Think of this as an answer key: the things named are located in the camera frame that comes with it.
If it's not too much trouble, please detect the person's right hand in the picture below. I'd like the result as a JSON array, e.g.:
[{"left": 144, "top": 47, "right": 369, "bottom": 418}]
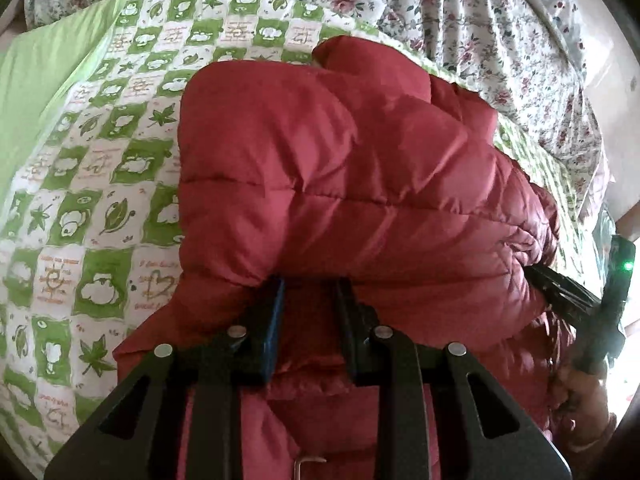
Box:
[{"left": 547, "top": 360, "right": 619, "bottom": 461}]

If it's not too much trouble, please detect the pale pillow with red print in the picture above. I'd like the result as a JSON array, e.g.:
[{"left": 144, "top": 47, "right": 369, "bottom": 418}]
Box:
[{"left": 500, "top": 0, "right": 587, "bottom": 63}]

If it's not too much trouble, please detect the floral bed cover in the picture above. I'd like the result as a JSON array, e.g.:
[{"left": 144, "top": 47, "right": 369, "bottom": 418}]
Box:
[{"left": 25, "top": 0, "right": 608, "bottom": 191}]

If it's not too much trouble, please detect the green checkered printed blanket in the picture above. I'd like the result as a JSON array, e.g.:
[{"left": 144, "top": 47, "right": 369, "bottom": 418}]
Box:
[{"left": 0, "top": 0, "right": 608, "bottom": 480}]

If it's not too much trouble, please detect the red puffer jacket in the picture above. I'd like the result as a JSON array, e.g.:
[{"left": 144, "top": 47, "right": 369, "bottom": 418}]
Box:
[{"left": 114, "top": 37, "right": 576, "bottom": 480}]

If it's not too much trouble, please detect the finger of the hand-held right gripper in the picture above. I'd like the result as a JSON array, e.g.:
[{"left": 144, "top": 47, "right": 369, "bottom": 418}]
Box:
[{"left": 525, "top": 264, "right": 602, "bottom": 328}]

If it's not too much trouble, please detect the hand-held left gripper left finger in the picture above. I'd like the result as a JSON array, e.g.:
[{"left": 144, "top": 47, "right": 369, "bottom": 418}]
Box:
[{"left": 44, "top": 276, "right": 287, "bottom": 480}]

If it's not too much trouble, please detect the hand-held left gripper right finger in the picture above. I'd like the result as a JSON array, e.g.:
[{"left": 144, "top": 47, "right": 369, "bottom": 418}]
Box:
[{"left": 334, "top": 279, "right": 573, "bottom": 480}]

